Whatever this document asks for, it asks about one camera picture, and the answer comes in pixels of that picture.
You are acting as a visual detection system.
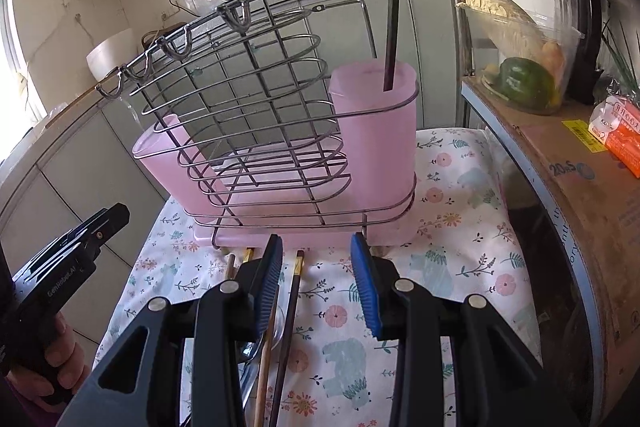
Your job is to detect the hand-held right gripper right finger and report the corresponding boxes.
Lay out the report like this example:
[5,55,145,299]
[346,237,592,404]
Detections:
[350,233,583,427]

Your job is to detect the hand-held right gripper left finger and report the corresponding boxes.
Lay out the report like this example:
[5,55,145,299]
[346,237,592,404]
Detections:
[57,234,283,427]

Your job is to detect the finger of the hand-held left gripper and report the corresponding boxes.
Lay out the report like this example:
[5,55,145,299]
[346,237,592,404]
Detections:
[27,202,132,280]

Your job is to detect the dark brown chopstick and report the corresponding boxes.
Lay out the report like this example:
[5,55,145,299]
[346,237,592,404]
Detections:
[269,249,307,427]

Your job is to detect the pink plastic utensil cup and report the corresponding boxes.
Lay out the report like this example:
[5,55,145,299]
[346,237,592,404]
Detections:
[327,61,421,230]
[131,113,236,220]

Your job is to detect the metal wire utensil rack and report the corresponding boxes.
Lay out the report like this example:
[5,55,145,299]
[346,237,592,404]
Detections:
[95,0,420,254]

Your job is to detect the person's left hand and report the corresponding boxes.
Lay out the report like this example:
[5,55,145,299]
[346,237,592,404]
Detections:
[10,311,93,408]

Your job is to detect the pink plastic drip tray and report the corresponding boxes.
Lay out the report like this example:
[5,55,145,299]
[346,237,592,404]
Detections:
[192,199,417,252]

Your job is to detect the metal spoon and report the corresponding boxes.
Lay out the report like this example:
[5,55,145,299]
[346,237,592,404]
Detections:
[238,304,287,427]

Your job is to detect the floral bear print cloth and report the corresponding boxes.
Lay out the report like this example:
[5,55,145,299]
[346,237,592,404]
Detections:
[106,126,545,427]

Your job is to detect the cardboard box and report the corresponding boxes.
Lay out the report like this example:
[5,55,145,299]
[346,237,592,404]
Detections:
[461,76,640,419]

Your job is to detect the green bell pepper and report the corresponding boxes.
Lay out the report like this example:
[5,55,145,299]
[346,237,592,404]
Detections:
[496,58,557,106]

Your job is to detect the clear plastic bin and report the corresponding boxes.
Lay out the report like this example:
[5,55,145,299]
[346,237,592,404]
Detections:
[456,1,587,116]

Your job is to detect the orange and white packet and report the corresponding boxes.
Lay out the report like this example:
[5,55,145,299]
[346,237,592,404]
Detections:
[586,93,640,178]

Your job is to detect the orange fruit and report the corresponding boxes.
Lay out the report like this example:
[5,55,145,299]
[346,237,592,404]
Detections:
[541,39,569,78]

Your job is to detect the napa cabbage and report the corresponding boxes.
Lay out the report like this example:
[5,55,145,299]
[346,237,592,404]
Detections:
[464,0,540,54]

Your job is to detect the green onions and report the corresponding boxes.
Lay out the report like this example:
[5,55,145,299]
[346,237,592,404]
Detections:
[596,21,640,94]

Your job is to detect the black blender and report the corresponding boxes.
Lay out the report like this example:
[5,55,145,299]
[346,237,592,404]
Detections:
[549,0,610,106]

